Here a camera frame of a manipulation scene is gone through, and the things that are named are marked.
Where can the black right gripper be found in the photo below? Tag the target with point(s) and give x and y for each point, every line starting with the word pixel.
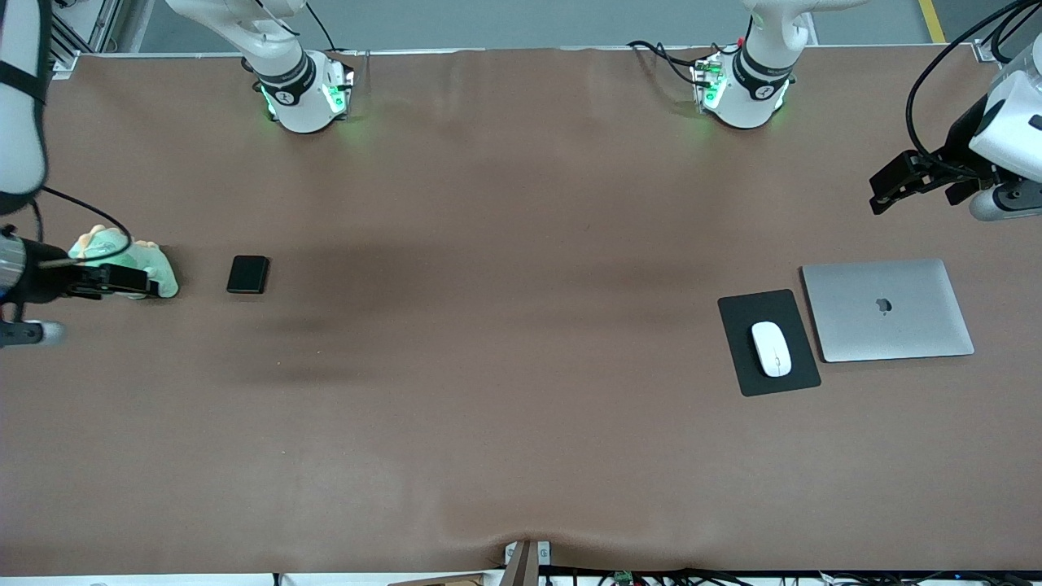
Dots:
pixel 39 277

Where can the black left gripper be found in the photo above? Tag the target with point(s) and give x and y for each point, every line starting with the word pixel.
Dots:
pixel 961 150

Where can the small black phone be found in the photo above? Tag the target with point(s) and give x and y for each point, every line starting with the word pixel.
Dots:
pixel 247 274

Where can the white computer mouse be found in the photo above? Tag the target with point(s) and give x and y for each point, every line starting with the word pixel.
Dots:
pixel 771 348

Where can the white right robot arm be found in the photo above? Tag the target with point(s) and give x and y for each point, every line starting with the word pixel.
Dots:
pixel 293 106

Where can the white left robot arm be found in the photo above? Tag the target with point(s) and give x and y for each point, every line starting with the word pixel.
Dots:
pixel 753 98

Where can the black mouse pad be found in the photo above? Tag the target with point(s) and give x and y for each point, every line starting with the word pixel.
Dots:
pixel 804 366

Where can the green dinosaur plush toy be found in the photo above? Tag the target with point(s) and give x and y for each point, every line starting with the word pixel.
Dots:
pixel 151 256

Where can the silver closed laptop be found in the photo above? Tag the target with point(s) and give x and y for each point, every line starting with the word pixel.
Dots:
pixel 887 325

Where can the brown table cover mat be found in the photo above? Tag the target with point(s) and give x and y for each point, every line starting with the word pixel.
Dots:
pixel 521 448

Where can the metal table edge clamp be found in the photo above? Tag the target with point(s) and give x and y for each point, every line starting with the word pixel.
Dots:
pixel 521 570

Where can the aluminium frame rack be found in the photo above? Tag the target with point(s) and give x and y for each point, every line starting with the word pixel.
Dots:
pixel 98 24

